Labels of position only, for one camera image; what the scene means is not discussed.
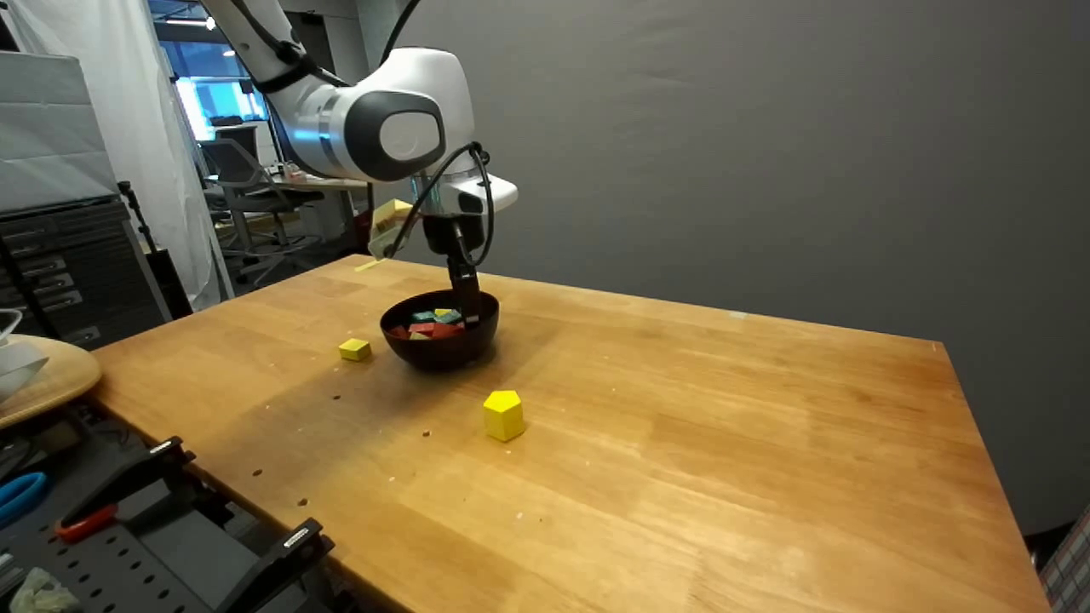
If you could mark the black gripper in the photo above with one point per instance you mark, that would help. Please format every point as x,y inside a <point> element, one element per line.
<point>450,238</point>

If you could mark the green wooden block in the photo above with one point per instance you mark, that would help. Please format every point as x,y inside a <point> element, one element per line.
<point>424,315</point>

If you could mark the black bowl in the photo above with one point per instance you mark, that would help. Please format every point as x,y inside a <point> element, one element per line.
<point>444,356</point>

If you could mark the yellow cube block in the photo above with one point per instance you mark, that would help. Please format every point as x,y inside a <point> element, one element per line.
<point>356,350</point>

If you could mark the yellow pentagon block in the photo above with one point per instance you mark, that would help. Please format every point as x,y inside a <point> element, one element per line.
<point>503,416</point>

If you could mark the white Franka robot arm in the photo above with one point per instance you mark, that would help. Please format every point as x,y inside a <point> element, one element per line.
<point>330,122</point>

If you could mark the yellow wooden block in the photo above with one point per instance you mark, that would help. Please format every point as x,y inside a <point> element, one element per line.
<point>448,315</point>

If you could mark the red square block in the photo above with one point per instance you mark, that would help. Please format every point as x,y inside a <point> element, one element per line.
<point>432,331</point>

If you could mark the black tripod leg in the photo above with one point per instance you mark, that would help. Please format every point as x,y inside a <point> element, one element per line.
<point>167,276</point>

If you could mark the grey photo backdrop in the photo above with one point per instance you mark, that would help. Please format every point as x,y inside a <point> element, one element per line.
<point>739,171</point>

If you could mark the lit blue screen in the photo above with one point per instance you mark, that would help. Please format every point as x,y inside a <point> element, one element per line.
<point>209,105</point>

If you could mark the white curtain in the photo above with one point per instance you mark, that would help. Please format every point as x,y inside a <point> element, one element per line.
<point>125,149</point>

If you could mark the black drawer unit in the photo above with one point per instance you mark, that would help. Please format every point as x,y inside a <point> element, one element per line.
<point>71,275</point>

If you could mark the black pegboard bench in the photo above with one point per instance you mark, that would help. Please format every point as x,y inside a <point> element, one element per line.
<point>149,574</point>

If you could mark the light grey box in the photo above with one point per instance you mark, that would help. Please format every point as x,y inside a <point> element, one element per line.
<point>53,125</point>

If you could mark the white plastic bag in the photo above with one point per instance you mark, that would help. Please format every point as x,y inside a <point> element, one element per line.
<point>18,358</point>

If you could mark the small white crumpled item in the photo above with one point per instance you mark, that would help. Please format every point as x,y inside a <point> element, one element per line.
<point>42,593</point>

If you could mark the multicolour patterned cloth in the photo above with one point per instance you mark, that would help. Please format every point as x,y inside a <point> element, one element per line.
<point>1073,567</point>

